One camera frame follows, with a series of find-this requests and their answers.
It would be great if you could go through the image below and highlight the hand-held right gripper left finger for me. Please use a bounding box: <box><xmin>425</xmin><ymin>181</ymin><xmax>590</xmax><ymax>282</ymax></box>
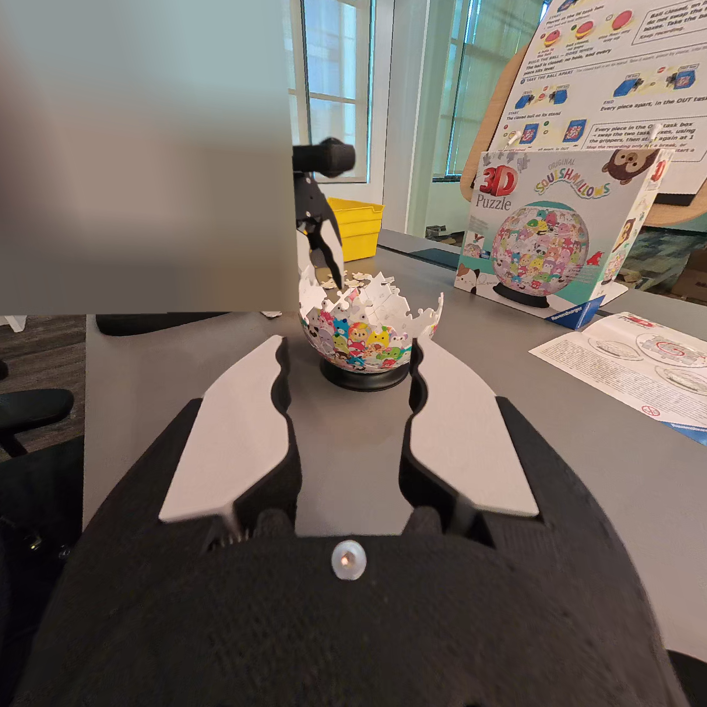
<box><xmin>158</xmin><ymin>334</ymin><xmax>303</xmax><ymax>545</ymax></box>

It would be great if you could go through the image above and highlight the printed task instruction sheet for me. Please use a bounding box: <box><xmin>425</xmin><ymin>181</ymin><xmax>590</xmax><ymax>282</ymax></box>
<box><xmin>489</xmin><ymin>0</ymin><xmax>707</xmax><ymax>195</ymax></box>

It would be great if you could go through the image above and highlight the colourful puzzle box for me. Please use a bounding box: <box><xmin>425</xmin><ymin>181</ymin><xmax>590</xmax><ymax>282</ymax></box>
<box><xmin>453</xmin><ymin>146</ymin><xmax>676</xmax><ymax>332</ymax></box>

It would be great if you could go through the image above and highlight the window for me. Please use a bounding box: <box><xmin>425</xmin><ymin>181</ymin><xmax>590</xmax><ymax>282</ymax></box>
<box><xmin>287</xmin><ymin>0</ymin><xmax>376</xmax><ymax>186</ymax></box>
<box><xmin>431</xmin><ymin>0</ymin><xmax>545</xmax><ymax>183</ymax></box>

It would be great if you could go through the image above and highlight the partly built puzzle ball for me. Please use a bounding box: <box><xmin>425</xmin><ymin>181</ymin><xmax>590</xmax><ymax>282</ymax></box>
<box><xmin>298</xmin><ymin>264</ymin><xmax>445</xmax><ymax>372</ymax></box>

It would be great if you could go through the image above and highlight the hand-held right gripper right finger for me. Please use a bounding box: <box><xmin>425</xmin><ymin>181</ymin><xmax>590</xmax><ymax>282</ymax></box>
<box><xmin>399</xmin><ymin>337</ymin><xmax>540</xmax><ymax>539</ymax></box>

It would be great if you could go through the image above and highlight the instruction poster board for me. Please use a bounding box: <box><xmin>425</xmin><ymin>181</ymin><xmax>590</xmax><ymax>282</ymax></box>
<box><xmin>460</xmin><ymin>41</ymin><xmax>707</xmax><ymax>228</ymax></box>

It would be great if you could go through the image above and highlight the black wrist rest pad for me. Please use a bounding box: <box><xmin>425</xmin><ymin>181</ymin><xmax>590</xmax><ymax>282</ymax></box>
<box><xmin>95</xmin><ymin>311</ymin><xmax>235</xmax><ymax>338</ymax></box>

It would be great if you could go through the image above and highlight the white instruction leaflet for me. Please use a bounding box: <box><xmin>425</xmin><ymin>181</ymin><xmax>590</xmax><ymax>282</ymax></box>
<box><xmin>527</xmin><ymin>312</ymin><xmax>707</xmax><ymax>447</ymax></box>

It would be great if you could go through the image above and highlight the black chair armrest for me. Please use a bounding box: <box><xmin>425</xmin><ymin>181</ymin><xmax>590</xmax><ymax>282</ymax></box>
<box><xmin>0</xmin><ymin>388</ymin><xmax>75</xmax><ymax>458</ymax></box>

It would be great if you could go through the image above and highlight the cardboard box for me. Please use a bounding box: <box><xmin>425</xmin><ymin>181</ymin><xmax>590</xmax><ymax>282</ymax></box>
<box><xmin>671</xmin><ymin>260</ymin><xmax>707</xmax><ymax>305</ymax></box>

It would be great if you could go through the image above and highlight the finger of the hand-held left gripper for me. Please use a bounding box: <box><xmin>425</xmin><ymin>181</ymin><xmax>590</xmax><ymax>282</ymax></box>
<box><xmin>301</xmin><ymin>212</ymin><xmax>348</xmax><ymax>292</ymax></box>

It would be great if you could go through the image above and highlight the black puzzle ball stand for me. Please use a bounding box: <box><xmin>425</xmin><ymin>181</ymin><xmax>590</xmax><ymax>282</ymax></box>
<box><xmin>319</xmin><ymin>359</ymin><xmax>412</xmax><ymax>393</ymax></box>

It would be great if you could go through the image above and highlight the yellow plastic bin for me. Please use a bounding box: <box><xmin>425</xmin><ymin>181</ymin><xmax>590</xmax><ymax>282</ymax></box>
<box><xmin>327</xmin><ymin>197</ymin><xmax>386</xmax><ymax>263</ymax></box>

